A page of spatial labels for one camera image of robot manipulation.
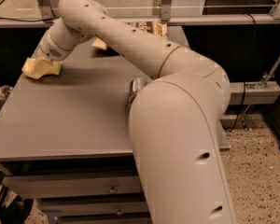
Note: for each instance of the yellow sponge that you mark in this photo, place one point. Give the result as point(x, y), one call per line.
point(36, 69)

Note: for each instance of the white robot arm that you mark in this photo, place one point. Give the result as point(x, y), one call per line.
point(174, 121)

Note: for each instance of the blue silver drink can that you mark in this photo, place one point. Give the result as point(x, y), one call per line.
point(136, 85)

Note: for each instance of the brown chip bag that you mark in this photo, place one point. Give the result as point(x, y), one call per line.
point(153, 27)

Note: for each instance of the grey drawer cabinet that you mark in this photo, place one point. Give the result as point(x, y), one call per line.
point(82, 113)

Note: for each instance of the middle drawer with knob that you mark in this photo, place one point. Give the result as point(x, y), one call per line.
point(107, 205)

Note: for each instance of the drawer with knob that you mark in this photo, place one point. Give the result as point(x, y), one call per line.
point(74, 185)
point(107, 205)

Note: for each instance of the bottom drawer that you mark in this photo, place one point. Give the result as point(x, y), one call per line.
point(136, 218)

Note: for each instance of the top drawer with knob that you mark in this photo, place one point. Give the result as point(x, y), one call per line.
point(74, 185)

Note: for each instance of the metal frame rail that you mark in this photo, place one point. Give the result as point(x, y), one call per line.
point(43, 13)

